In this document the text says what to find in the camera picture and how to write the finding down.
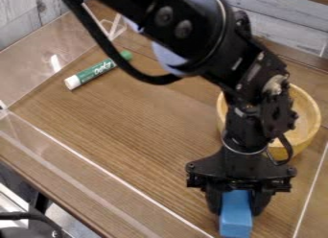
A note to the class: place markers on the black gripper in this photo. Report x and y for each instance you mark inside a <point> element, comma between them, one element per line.
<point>227,171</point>

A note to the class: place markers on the brown wooden bowl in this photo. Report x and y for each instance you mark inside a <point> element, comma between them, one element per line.
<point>307,124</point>

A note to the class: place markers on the green expo marker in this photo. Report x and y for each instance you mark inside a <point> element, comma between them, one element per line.
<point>89,73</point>

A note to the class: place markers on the clear acrylic tray barrier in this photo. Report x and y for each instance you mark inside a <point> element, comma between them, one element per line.
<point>104,148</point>

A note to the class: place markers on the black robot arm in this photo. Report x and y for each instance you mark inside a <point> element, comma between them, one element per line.
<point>203,39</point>

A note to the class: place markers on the blue rectangular block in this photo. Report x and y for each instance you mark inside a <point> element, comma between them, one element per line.
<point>235,224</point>

